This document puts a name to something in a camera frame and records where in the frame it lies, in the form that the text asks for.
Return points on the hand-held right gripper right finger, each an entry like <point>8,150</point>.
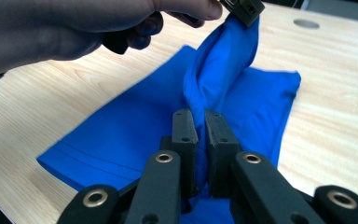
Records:
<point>220,146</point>

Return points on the blue t-shirt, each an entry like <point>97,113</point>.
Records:
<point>130,133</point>

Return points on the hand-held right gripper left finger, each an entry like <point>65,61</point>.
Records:
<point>185,146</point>

